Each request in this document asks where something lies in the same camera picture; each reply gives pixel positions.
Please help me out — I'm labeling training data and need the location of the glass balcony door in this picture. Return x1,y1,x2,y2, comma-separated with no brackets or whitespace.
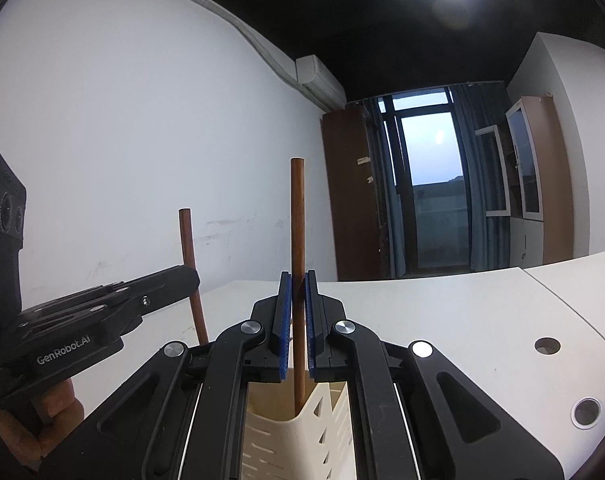
377,87,472,278

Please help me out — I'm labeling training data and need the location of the brown cabinet with glass door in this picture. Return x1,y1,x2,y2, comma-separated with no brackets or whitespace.
505,95,576,268

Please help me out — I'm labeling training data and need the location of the blue-grey curtain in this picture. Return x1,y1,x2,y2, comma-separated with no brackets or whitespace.
365,100,409,280
450,82,513,272

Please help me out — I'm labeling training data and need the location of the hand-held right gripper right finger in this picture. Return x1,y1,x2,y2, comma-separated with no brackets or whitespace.
305,270,566,480

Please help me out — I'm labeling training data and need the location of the white air conditioner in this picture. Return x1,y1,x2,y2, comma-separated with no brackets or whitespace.
295,55,347,111

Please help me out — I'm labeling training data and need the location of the white wall conduit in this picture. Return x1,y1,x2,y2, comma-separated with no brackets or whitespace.
110,0,333,111

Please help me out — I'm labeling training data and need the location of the brown wooden wardrobe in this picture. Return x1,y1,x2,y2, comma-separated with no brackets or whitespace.
321,105,391,282

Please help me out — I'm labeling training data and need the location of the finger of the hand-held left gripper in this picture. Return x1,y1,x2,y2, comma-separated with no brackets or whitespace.
16,264,201,349

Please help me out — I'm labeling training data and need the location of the white-ringed table cable grommet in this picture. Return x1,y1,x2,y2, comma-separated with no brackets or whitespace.
571,398,602,430

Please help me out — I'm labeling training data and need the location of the white-framed glass door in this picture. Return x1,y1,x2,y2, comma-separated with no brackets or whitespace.
475,124,513,218

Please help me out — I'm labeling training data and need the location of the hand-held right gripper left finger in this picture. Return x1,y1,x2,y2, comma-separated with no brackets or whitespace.
36,271,294,480

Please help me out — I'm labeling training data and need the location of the cream plastic utensil holder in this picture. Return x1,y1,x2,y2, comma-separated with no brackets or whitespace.
240,340,357,480

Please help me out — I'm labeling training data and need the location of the dark brown wooden chopstick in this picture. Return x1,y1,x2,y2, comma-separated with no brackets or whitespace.
289,158,307,418
178,208,208,347

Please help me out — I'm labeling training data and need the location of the person's left hand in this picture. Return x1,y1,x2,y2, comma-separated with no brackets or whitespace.
0,376,86,468

